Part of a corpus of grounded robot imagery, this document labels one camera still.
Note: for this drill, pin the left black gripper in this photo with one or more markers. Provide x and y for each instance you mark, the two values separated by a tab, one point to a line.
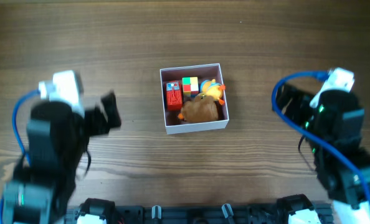
112	109

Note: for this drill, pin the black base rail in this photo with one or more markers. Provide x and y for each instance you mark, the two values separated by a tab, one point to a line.
256	213

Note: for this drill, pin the yellow rubber duck toy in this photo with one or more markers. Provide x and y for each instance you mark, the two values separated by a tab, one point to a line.
213	89

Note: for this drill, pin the multicoloured puzzle cube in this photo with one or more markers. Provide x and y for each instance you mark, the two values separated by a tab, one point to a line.
190	86

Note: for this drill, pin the white box with pink interior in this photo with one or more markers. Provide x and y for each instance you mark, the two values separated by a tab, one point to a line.
193	98

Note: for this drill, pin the red toy car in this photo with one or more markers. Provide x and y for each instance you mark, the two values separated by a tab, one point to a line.
174	98

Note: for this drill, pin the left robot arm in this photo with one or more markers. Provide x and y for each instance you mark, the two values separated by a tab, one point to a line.
44	177

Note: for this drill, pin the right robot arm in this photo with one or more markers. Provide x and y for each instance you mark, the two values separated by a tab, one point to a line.
333	131

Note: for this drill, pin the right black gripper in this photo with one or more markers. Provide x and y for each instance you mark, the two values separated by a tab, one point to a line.
297	101

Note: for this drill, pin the brown plush toy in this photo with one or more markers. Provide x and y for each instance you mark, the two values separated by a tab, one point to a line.
199	110

